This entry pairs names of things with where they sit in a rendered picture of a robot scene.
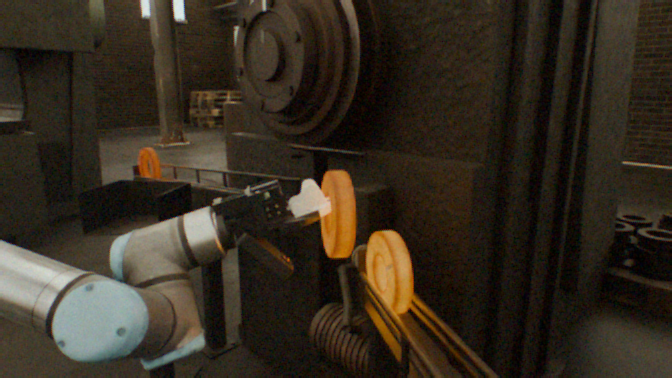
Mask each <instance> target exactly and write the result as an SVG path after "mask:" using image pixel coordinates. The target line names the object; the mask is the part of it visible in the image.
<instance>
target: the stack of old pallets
mask: <svg viewBox="0 0 672 378"><path fill-rule="evenodd" d="M238 93H241V96H239V94H238ZM197 94H199V97H197ZM230 98H233V101H240V98H242V91H216V92H191V103H190V108H191V109H190V120H191V126H198V127H208V128H216V127H224V126H223V125H224V109H223V103H224V102H231V99H230ZM197 99H198V102H197ZM206 99H208V100H207V102H206ZM214 99H215V101H214ZM223 99H225V101H224V100H223ZM213 104H215V107H214V106H213ZM196 105H198V108H196ZM206 105H207V108H206ZM196 111H201V112H199V113H197V114H196ZM213 116H214V118H213ZM196 117H197V119H196ZM197 122H198V125H197ZM214 123H216V124H214ZM206 125H208V126H206Z"/></svg>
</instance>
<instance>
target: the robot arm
mask: <svg viewBox="0 0 672 378"><path fill-rule="evenodd" d="M267 182H269V183H267ZM264 183H265V184H264ZM260 184H261V185H260ZM257 185H258V186H257ZM286 206H287V203H286V200H285V197H284V194H283V190H282V187H279V184H278V181H277V180H276V179H275V178H273V179H270V180H266V181H262V182H259V183H256V184H253V185H250V186H248V188H247V189H245V191H244V193H241V194H238V195H235V196H232V197H228V198H225V199H222V198H218V199H215V200H213V203H212V207H213V208H212V207H210V206H208V207H205V208H202V210H198V211H195V212H192V213H189V214H186V215H183V216H179V217H176V218H173V219H170V220H166V221H163V222H160V223H157V224H154V225H153V226H150V227H147V228H144V229H136V230H134V231H132V232H131V233H127V234H125V235H122V236H120V237H118V238H117V240H116V241H115V242H113V244H112V246H111V250H110V266H111V269H112V272H113V278H114V280H112V279H110V278H107V277H105V276H101V275H98V274H96V273H92V272H84V271H81V270H79V269H75V268H72V266H70V265H67V264H63V263H61V262H58V261H55V260H53V259H49V258H46V257H44V256H41V255H37V254H35V253H32V252H30V251H27V250H23V248H21V247H18V246H15V245H13V244H9V243H6V242H4V241H1V240H0V316H1V317H5V318H7V319H9V321H12V322H14V323H17V324H20V325H22V326H25V327H27V328H30V329H33V330H35V331H37V332H40V333H42V334H46V335H47V336H48V338H49V339H50V340H52V341H55V343H56V345H58V346H59V348H60V349H61V350H62V351H63V353H64V354H65V355H66V356H67V357H69V358H72V359H74V360H77V361H80V362H86V363H91V364H104V363H110V362H115V361H118V360H131V358H141V363H142V365H143V366H144V368H145V369H146V370H151V369H155V368H158V367H161V366H164V365H168V364H170V362H173V361H176V360H178V359H182V358H185V357H187V356H190V355H192V354H196V353H198V352H199V351H200V350H201V349H202V348H203V347H204V337H203V332H204V331H203V328H201V324H200V318H199V314H198V310H197V305H196V301H195V297H194V293H193V288H192V283H191V280H190V274H189V270H191V269H194V268H197V267H200V266H203V265H206V264H209V263H212V262H215V260H219V259H222V258H225V257H226V256H227V254H228V252H227V251H228V250H231V249H235V248H236V243H237V244H239V245H240V247H241V248H242V249H244V250H245V251H246V252H249V253H250V254H251V255H252V256H254V257H255V258H256V259H258V260H259V261H260V262H261V263H263V265H264V266H266V267H268V268H269V269H270V270H271V271H272V272H273V273H274V274H275V275H277V276H278V277H280V278H282V279H284V280H286V279H287V278H288V277H289V276H290V275H291V274H292V273H293V272H294V270H293V264H292V260H291V259H290V258H289V257H288V256H287V255H286V254H284V253H281V252H279V251H278V250H277V249H276V248H274V246H273V245H272V244H271V243H269V242H268V241H267V240H266V239H265V238H266V237H267V238H272V237H276V236H280V235H284V234H286V233H288V232H291V231H295V229H298V228H301V227H304V226H306V225H308V224H310V223H312V222H314V221H316V220H319V219H320V218H322V217H323V216H325V215H327V214H328V213H330V211H331V204H330V199H329V198H325V197H324V195H323V194H322V191H321V190H320V188H319V186H318V185H316V184H315V182H314V181H313V180H310V179H308V180H305V181H304V182H303V184H302V190H301V194H300V195H297V196H294V197H292V198H291V199H290V200H289V206H288V207H286ZM232 222H234V223H232ZM236 235H237V238H236V241H235V236H236Z"/></svg>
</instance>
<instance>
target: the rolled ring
mask: <svg viewBox="0 0 672 378"><path fill-rule="evenodd" d="M148 160H149V162H150V166H151V174H150V172H149V167H148ZM138 163H139V170H141V174H142V177H148V178H155V179H161V165H160V161H159V157H158V155H157V153H156V151H155V150H153V149H152V148H143V149H142V150H141V152H139V157H138Z"/></svg>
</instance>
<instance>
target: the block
mask: <svg viewBox="0 0 672 378"><path fill-rule="evenodd" d="M352 187H353V192H354V200H356V217H357V222H356V238H354V243H355V244H353V248H352V252H351V254H350V255H349V256H348V257H346V264H347V263H352V253H353V251H355V250H356V248H357V247H358V246H360V245H363V244H367V245H368V241H369V238H370V236H371V235H372V234H374V233H376V232H382V231H392V211H391V202H393V188H391V187H390V186H388V185H383V184H378V183H372V182H369V183H364V184H360V185H356V186H352ZM346 274H347V275H348V276H350V277H352V278H355V279H358V269H357V270H355V271H348V272H346Z"/></svg>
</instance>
